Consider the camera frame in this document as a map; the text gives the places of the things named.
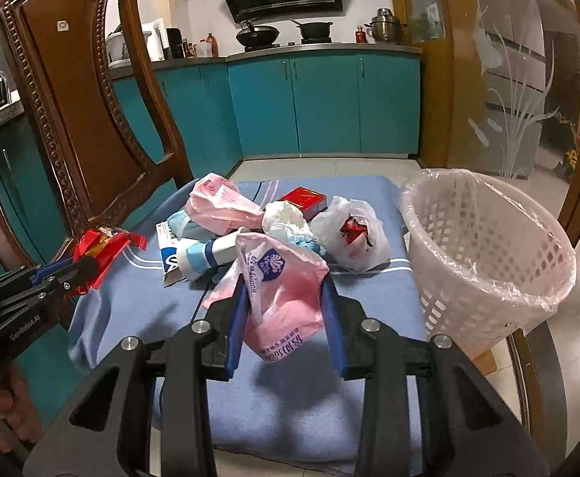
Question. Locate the black wok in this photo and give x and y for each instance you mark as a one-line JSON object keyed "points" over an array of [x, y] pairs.
{"points": [[257, 36]]}

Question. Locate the light blue plastic bag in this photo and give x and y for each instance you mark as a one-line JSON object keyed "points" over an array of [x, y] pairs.
{"points": [[183, 223]]}

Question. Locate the pink cloth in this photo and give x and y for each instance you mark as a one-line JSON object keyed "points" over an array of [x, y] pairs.
{"points": [[215, 203]]}

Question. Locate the red packet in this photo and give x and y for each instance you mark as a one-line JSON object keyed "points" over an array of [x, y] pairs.
{"points": [[301, 197]]}

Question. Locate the white blue tube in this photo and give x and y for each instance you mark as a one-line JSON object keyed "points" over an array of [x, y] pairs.
{"points": [[200, 256]]}

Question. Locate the wooden door frame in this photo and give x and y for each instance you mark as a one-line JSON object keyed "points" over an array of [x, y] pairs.
{"points": [[456, 84]]}

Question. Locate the white blue paper box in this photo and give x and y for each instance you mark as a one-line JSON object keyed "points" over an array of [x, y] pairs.
{"points": [[168, 258]]}

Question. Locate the small red bottle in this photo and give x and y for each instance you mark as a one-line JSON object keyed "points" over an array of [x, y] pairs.
{"points": [[360, 35]]}

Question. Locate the teal kitchen base cabinets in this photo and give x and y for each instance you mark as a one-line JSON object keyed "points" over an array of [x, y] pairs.
{"points": [[320, 104]]}

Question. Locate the white plastic bag red contents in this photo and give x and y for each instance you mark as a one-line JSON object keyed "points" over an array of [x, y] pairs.
{"points": [[357, 253]]}

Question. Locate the blue striped cloth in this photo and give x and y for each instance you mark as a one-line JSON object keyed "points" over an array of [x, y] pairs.
{"points": [[146, 318]]}

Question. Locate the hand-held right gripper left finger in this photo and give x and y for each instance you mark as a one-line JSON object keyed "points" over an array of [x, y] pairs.
{"points": [[235, 330]]}

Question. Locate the carved wooden chair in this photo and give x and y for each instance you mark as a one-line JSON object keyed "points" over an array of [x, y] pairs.
{"points": [[76, 109]]}

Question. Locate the pink plastic bag blue logo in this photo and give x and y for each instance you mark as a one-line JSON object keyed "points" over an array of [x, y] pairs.
{"points": [[280, 298]]}

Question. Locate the white electric kettle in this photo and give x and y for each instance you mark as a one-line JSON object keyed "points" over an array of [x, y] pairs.
{"points": [[154, 39]]}

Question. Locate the brown bottle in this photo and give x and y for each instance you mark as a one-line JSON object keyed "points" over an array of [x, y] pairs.
{"points": [[212, 45]]}

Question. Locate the yellow flowers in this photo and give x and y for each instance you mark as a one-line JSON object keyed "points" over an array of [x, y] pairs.
{"points": [[572, 151]]}

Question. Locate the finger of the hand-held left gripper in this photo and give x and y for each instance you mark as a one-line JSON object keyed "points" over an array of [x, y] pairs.
{"points": [[54, 269], [46, 294]]}

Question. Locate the stainless steel pot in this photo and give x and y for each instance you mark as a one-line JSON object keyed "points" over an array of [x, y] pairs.
{"points": [[384, 27]]}

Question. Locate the black kitchen appliance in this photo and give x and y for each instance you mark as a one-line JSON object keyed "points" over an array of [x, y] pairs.
{"points": [[174, 43]]}

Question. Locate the red snack wrapper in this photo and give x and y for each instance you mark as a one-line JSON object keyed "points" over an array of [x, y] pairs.
{"points": [[99, 251]]}

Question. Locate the white plastic lattice basket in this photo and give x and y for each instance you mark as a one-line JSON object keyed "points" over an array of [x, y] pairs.
{"points": [[473, 278]]}

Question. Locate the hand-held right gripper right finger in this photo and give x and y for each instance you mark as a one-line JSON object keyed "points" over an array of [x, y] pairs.
{"points": [[332, 330]]}

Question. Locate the clear plastic bin liner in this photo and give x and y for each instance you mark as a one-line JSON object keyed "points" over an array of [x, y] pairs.
{"points": [[533, 283]]}

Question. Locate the black cooking pot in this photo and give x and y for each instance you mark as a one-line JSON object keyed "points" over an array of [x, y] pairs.
{"points": [[316, 31]]}

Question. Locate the frosted pattern glass door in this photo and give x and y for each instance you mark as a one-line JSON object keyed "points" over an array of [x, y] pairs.
{"points": [[513, 59]]}

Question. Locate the person's left hand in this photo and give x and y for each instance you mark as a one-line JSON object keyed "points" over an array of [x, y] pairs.
{"points": [[9, 407]]}

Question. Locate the white cloth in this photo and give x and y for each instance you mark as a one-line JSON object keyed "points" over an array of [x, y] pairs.
{"points": [[286, 218]]}

